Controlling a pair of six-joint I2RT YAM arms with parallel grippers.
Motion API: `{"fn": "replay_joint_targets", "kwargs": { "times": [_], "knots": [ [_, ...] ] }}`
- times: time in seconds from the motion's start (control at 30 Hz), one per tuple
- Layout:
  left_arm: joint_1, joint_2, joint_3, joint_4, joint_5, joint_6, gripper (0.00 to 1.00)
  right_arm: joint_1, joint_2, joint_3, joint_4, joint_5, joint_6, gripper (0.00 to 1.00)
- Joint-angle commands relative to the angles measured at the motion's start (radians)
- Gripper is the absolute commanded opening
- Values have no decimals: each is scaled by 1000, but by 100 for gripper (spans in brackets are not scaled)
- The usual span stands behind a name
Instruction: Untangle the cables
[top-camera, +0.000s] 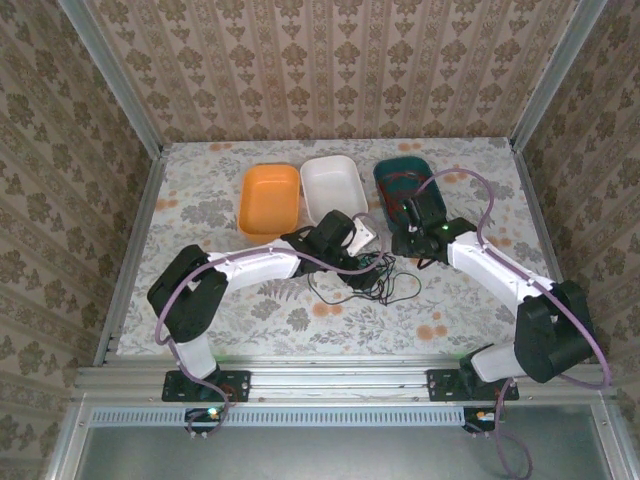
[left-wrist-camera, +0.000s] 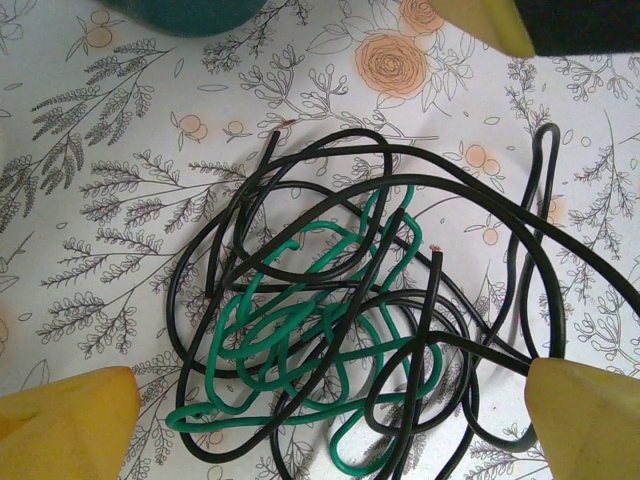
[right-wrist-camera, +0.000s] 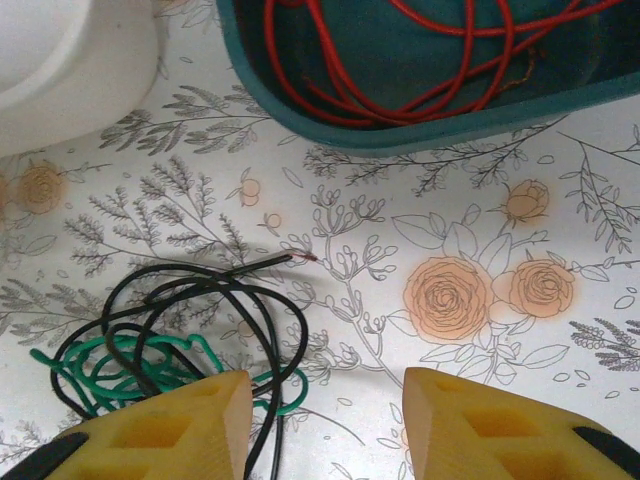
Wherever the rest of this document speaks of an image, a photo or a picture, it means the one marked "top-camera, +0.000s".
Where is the white plastic bin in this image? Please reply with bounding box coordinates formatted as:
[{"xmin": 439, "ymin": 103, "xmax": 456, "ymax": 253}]
[{"xmin": 299, "ymin": 154, "xmax": 370, "ymax": 227}]

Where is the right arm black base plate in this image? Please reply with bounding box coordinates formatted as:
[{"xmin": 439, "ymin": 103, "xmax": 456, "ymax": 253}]
[{"xmin": 426, "ymin": 367, "xmax": 520, "ymax": 402}]

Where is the aluminium side rail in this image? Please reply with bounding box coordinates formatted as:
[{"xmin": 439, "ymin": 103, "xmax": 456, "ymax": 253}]
[
  {"xmin": 93, "ymin": 147, "xmax": 169, "ymax": 369},
  {"xmin": 509, "ymin": 137, "xmax": 619, "ymax": 386}
]

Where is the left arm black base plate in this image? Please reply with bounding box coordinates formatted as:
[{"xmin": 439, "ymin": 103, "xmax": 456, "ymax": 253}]
[{"xmin": 161, "ymin": 368, "xmax": 252, "ymax": 404}]

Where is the teal plastic bin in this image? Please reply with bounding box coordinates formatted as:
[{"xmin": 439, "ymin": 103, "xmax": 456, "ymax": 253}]
[{"xmin": 372, "ymin": 155, "xmax": 449, "ymax": 236}]

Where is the small controller board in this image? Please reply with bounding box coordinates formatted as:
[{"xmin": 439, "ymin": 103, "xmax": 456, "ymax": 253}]
[
  {"xmin": 184, "ymin": 406, "xmax": 226, "ymax": 435},
  {"xmin": 462, "ymin": 406, "xmax": 504, "ymax": 435}
]

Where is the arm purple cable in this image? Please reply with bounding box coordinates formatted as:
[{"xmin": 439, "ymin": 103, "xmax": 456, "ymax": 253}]
[
  {"xmin": 155, "ymin": 212, "xmax": 396, "ymax": 444},
  {"xmin": 414, "ymin": 168, "xmax": 614, "ymax": 479}
]

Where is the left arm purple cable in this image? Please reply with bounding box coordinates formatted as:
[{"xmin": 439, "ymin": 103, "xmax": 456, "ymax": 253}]
[{"xmin": 155, "ymin": 212, "xmax": 396, "ymax": 444}]

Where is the aluminium mounting rail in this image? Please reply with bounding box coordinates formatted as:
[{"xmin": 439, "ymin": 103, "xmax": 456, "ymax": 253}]
[{"xmin": 73, "ymin": 355, "xmax": 617, "ymax": 404}]

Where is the floral table cover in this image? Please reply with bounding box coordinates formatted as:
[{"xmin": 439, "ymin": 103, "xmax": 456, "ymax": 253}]
[{"xmin": 117, "ymin": 137, "xmax": 566, "ymax": 359}]

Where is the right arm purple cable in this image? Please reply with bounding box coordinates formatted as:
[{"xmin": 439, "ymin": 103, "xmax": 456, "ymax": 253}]
[{"xmin": 414, "ymin": 168, "xmax": 614, "ymax": 479}]

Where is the orange plastic bin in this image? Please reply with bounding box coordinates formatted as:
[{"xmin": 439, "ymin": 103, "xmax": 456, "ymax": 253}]
[{"xmin": 237, "ymin": 163, "xmax": 303, "ymax": 246}]

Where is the slotted grey cable duct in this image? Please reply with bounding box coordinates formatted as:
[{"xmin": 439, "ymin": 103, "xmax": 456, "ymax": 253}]
[{"xmin": 89, "ymin": 405, "xmax": 465, "ymax": 427}]

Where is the black cable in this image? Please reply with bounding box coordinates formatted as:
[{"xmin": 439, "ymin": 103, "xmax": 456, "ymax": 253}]
[{"xmin": 305, "ymin": 252, "xmax": 424, "ymax": 307}]

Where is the red cable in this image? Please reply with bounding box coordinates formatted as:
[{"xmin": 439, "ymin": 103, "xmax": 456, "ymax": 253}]
[{"xmin": 376, "ymin": 171, "xmax": 432, "ymax": 222}]

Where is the aluminium frame post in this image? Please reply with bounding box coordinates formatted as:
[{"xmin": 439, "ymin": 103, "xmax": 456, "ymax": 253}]
[
  {"xmin": 56, "ymin": 0, "xmax": 165, "ymax": 157},
  {"xmin": 509, "ymin": 0, "xmax": 609, "ymax": 151}
]

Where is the grey metal panel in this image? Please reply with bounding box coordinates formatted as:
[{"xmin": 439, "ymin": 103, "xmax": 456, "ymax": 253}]
[{"xmin": 47, "ymin": 402, "xmax": 640, "ymax": 480}]

